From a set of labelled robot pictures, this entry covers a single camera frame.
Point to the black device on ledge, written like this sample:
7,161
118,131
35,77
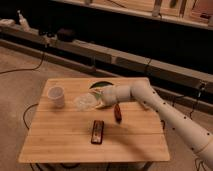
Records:
66,35

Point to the dark brown rectangular box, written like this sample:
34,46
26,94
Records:
97,132

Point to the long wooden ledge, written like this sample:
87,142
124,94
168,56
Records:
162,70

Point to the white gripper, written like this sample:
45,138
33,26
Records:
107,96

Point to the small wooden table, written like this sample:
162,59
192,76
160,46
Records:
64,135

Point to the green bowl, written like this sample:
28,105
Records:
96,88

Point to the white sponge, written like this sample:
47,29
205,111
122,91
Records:
85,101

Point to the white spray bottle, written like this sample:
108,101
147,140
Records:
23,22

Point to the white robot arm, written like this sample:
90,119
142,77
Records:
197,138

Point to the small red brown object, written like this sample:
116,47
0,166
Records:
117,113

